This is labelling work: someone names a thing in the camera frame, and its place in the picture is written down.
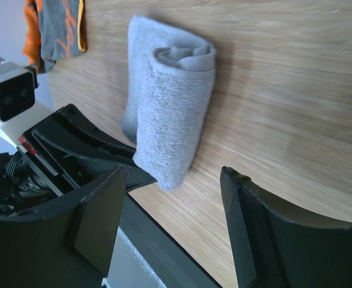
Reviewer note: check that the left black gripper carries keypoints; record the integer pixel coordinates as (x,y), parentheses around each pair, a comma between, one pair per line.
(58,152)

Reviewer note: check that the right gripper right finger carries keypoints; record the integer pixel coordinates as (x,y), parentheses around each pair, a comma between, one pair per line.
(276,243)

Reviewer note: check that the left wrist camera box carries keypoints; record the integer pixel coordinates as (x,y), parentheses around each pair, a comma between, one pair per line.
(17,89)

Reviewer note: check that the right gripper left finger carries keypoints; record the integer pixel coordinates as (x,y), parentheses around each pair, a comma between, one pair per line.
(67,241)

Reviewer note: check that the orange grey towel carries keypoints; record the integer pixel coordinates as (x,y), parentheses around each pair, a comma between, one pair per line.
(56,30)

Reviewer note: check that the grey panda towel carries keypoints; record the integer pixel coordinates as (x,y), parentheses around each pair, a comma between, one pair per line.
(172,74)

